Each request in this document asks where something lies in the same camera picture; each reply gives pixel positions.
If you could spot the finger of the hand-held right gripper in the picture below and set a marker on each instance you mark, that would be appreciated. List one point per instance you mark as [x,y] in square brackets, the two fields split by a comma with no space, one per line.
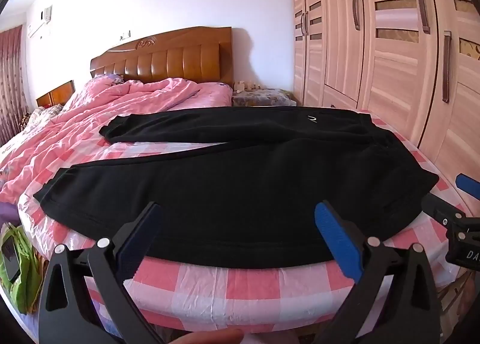
[469,186]
[440,209]

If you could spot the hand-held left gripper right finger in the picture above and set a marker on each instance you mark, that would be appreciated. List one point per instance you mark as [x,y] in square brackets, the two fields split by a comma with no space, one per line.
[337,239]

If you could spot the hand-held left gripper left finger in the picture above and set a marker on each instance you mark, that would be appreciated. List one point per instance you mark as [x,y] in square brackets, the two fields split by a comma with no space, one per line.
[139,234]

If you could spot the black pants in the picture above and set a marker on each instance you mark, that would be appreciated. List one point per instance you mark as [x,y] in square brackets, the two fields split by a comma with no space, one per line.
[243,186]

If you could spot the person's left hand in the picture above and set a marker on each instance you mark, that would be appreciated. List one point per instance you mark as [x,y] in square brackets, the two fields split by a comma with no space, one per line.
[210,337]

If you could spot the bed with pink checked sheet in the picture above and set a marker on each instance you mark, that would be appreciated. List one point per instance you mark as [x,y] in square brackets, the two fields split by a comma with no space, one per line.
[225,291]

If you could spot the green bag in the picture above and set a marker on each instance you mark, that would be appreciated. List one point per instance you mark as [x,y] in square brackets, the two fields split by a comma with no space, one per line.
[26,276]

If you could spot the pink quilt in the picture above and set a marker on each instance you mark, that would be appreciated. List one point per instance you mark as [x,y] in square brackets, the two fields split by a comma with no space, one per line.
[75,130]

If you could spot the black flat object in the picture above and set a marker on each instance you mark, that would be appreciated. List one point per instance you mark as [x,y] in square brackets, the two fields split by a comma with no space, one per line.
[10,259]

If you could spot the purple cloth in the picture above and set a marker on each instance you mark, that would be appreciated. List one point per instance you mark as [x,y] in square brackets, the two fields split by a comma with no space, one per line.
[7,213]

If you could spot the floral pillow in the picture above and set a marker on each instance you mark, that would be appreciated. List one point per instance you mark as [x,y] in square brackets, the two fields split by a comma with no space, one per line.
[33,114]

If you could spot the nightstand with floral cloth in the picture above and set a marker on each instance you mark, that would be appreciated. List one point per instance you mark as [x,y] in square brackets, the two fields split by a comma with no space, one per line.
[264,96]

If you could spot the small white containers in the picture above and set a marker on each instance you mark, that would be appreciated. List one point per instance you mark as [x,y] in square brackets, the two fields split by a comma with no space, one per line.
[247,85]

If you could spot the wooden headboard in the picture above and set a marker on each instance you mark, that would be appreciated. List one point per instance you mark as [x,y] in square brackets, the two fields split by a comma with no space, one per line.
[168,55]

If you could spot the light wooden wardrobe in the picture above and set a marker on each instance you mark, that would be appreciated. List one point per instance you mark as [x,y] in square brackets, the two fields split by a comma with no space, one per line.
[345,48]

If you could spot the dark red patterned curtain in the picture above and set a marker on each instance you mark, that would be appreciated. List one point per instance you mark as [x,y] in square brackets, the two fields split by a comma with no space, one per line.
[13,85]

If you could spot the white air conditioner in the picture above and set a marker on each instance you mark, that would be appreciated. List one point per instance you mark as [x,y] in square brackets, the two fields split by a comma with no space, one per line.
[40,22]

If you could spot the white wall socket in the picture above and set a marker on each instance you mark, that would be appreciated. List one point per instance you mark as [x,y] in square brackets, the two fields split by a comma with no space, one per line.
[125,35]

